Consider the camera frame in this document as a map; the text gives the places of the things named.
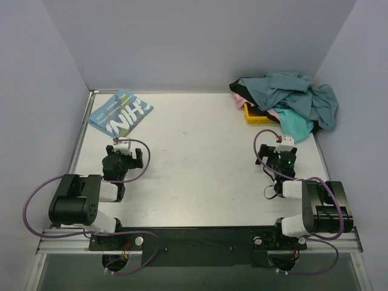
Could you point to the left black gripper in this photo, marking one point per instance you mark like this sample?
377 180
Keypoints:
127 159

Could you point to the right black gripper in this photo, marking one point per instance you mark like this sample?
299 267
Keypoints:
271 156

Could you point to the grey-blue t-shirt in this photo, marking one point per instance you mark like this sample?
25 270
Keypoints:
296 91

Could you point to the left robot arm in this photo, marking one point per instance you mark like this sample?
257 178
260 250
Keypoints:
77 198

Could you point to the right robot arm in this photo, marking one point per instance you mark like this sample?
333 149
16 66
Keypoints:
324 206

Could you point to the teal t-shirt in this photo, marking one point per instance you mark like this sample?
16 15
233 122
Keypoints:
294 124

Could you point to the folded blue printed t-shirt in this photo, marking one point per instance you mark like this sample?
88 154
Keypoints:
120 114

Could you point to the yellow plastic bin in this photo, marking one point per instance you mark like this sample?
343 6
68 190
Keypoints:
254 115

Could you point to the pink t-shirt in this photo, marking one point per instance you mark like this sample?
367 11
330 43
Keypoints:
239 101

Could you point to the black t-shirt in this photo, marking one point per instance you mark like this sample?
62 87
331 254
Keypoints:
243 92

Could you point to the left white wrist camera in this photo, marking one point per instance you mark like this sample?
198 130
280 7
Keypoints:
122 145

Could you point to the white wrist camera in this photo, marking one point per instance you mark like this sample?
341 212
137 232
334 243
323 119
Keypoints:
122 145
285 143

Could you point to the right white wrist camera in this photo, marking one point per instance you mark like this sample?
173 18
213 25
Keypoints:
285 143

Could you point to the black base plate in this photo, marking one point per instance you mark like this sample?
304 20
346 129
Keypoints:
203 246

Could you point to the aluminium front rail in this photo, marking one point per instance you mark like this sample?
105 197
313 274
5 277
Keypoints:
347 243

